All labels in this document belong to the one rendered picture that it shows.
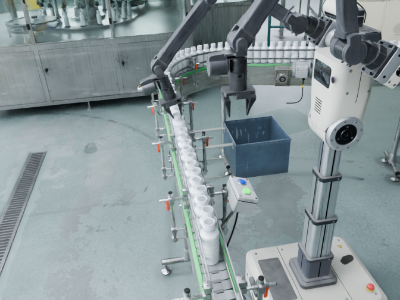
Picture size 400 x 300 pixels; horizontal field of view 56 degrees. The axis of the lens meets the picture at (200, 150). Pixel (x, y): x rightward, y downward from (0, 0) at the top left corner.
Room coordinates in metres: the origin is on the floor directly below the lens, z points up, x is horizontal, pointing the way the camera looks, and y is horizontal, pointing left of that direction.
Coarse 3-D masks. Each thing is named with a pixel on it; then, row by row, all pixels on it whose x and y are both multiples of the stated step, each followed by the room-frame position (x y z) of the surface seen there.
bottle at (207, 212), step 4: (204, 208) 0.96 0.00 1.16; (208, 208) 0.97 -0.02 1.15; (212, 208) 0.95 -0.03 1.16; (204, 212) 0.94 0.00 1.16; (208, 212) 0.93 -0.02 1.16; (212, 212) 0.94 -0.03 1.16; (204, 216) 0.94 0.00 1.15; (208, 216) 0.93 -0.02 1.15; (212, 216) 0.94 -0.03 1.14; (200, 220) 0.95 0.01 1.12; (216, 220) 0.94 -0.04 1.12; (200, 224) 0.94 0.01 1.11; (216, 224) 0.94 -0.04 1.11; (200, 228) 0.94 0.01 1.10
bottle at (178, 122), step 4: (176, 112) 1.61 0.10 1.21; (176, 116) 1.58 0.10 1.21; (180, 116) 1.59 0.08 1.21; (176, 120) 1.58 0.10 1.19; (180, 120) 1.58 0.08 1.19; (184, 120) 1.59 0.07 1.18; (176, 124) 1.57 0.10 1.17; (180, 124) 1.57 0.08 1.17; (184, 124) 1.57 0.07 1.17; (176, 128) 1.57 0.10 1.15; (176, 132) 1.58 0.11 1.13; (188, 132) 1.59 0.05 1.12
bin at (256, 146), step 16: (224, 128) 1.98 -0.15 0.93; (240, 128) 2.06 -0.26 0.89; (256, 128) 2.07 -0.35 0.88; (272, 128) 2.06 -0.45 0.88; (224, 144) 1.79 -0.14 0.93; (240, 144) 2.06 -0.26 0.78; (256, 144) 1.75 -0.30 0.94; (272, 144) 1.77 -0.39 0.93; (288, 144) 1.78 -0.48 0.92; (208, 160) 1.97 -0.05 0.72; (240, 160) 1.74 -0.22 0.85; (256, 160) 1.76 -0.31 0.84; (272, 160) 1.77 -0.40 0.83; (288, 160) 1.78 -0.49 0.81; (224, 176) 1.78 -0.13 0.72; (240, 176) 1.74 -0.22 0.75; (256, 176) 1.76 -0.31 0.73
